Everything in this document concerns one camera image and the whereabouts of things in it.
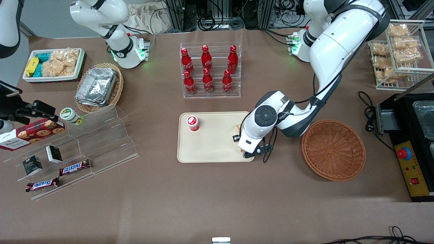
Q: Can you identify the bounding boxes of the yellow snack packet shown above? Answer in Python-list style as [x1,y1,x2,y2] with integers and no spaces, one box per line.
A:
[25,57,40,77]

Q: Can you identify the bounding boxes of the white rectangular plastic bin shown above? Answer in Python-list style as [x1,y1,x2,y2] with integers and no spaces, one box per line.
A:
[22,48,86,83]

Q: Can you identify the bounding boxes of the stacked foil containers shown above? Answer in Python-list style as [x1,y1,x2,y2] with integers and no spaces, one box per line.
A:
[75,67,118,107]

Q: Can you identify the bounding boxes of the beige plastic tray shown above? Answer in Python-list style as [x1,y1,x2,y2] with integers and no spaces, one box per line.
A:
[177,111,255,163]

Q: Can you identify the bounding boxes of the clear acrylic bottle rack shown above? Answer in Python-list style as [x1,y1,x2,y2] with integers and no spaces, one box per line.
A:
[180,42,241,99]

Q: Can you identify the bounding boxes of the steel appliance pan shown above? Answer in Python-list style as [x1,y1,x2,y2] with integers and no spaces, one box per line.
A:
[412,100,434,141]

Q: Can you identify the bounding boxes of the green lid white cup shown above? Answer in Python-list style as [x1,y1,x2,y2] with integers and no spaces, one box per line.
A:
[60,107,84,126]

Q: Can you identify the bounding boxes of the round brown wicker basket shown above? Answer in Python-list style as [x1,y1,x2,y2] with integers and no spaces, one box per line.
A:
[301,119,367,182]

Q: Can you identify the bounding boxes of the yellow control panel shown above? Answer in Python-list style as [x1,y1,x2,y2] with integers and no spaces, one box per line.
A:
[394,141,432,198]

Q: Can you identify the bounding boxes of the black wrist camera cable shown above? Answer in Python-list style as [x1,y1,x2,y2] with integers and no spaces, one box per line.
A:
[263,73,343,164]

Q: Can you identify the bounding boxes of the black power cable with plug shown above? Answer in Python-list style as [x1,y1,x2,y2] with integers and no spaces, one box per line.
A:
[358,91,394,151]

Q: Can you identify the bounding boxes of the triangle sandwich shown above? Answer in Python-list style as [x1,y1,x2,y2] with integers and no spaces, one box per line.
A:
[235,124,247,158]

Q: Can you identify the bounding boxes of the clear bag of crackers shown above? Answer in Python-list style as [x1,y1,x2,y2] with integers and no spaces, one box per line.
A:
[372,56,394,70]
[371,42,391,57]
[393,48,424,65]
[393,37,421,50]
[376,67,416,84]
[387,23,411,38]

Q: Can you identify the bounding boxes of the clear acrylic step shelf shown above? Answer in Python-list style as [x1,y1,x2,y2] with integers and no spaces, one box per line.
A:
[2,103,140,201]

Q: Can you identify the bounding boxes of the white wire rack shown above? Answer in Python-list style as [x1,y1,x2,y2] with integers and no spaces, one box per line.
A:
[368,19,434,91]

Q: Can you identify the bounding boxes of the red cola bottle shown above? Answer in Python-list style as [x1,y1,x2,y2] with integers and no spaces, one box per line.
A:
[228,45,238,75]
[222,70,233,94]
[181,48,195,75]
[183,70,197,95]
[201,45,213,73]
[202,68,214,94]

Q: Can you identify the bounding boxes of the background cable bundle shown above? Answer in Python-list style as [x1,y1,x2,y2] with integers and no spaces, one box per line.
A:
[197,0,245,32]

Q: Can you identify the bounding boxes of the beige cloth bag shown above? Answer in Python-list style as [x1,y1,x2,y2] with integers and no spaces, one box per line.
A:
[126,3,171,34]

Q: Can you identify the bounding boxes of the red tartan cookie box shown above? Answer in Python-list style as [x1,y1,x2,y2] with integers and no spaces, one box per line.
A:
[0,118,65,151]

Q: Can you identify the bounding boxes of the black floor cable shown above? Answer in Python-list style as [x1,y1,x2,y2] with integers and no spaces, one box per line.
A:
[320,226,434,244]

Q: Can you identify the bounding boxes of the red lid yogurt cup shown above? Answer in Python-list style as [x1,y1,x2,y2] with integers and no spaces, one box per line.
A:
[186,116,200,132]

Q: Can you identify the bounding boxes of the brown snickers bar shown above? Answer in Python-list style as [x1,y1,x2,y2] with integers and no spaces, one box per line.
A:
[25,177,61,192]
[59,159,91,176]

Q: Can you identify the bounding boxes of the small black box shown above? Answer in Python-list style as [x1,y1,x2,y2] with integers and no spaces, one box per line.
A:
[46,145,63,164]
[23,156,43,176]

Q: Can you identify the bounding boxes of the oval wicker basket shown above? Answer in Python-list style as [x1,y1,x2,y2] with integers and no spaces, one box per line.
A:
[75,63,124,114]

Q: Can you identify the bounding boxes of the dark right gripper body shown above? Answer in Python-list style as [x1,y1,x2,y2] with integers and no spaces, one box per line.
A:
[0,81,23,119]

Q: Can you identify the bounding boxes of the large rice cracker bag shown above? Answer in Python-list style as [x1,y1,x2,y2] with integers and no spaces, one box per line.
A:
[41,48,81,77]

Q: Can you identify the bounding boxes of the black appliance housing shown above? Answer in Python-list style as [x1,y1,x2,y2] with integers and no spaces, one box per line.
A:
[375,73,434,203]

